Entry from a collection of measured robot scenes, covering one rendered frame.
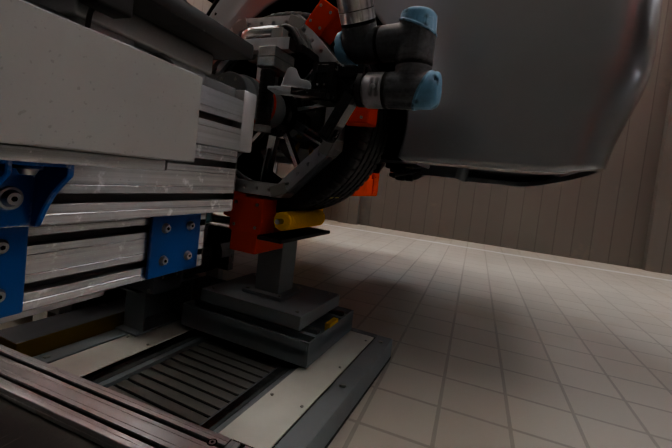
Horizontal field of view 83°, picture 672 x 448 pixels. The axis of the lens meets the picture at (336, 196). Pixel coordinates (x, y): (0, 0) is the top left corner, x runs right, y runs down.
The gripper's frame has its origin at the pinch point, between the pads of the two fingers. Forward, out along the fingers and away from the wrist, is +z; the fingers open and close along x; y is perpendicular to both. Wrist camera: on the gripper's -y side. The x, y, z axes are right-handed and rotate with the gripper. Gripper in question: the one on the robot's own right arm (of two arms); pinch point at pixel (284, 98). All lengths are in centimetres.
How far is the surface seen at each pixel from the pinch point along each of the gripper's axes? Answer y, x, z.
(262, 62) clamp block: 8.0, 1.4, 6.2
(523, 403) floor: -84, -61, -63
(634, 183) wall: 10, -476, -185
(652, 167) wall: 30, -477, -200
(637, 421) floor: -84, -72, -96
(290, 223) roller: -32.4, -21.5, 7.5
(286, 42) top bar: 13.6, -1.7, 2.1
